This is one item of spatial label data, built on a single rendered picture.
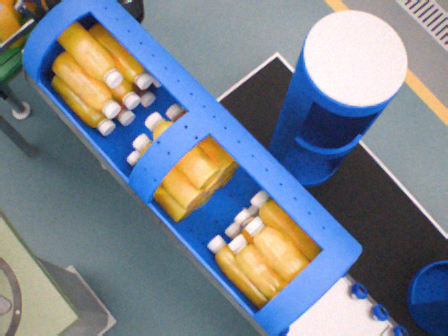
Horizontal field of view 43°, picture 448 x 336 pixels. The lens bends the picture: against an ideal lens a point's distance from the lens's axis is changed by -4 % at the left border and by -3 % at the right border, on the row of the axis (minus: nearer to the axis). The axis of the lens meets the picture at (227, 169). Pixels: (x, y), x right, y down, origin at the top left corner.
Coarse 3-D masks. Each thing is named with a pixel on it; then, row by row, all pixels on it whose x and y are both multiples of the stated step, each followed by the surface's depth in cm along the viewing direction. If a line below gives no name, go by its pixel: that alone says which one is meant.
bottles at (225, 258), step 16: (64, 96) 143; (128, 96) 142; (144, 96) 148; (80, 112) 142; (96, 112) 142; (128, 112) 148; (112, 128) 144; (128, 160) 141; (224, 176) 141; (160, 192) 137; (208, 192) 139; (176, 208) 136; (192, 208) 139; (256, 208) 141; (240, 224) 137; (224, 256) 134; (224, 272) 134; (240, 272) 132; (240, 288) 133; (256, 288) 131; (256, 304) 132
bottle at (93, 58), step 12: (72, 24) 135; (60, 36) 135; (72, 36) 134; (84, 36) 135; (72, 48) 134; (84, 48) 133; (96, 48) 134; (84, 60) 134; (96, 60) 133; (108, 60) 134; (96, 72) 133; (108, 72) 133
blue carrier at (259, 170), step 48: (96, 0) 134; (48, 48) 131; (144, 48) 131; (48, 96) 140; (192, 96) 128; (96, 144) 135; (192, 144) 123; (240, 144) 126; (144, 192) 129; (240, 192) 148; (288, 192) 124; (192, 240) 139; (336, 240) 121; (288, 288) 117
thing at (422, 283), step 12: (432, 264) 220; (444, 264) 224; (420, 276) 224; (432, 276) 224; (444, 276) 224; (408, 288) 222; (420, 288) 223; (432, 288) 223; (444, 288) 223; (408, 300) 220; (420, 300) 222; (432, 300) 222; (444, 300) 185; (420, 312) 209; (432, 312) 198; (444, 312) 188; (420, 324) 216; (432, 324) 204; (444, 324) 194
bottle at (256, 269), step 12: (240, 252) 129; (252, 252) 128; (240, 264) 129; (252, 264) 127; (264, 264) 127; (252, 276) 127; (264, 276) 126; (276, 276) 126; (264, 288) 126; (276, 288) 125
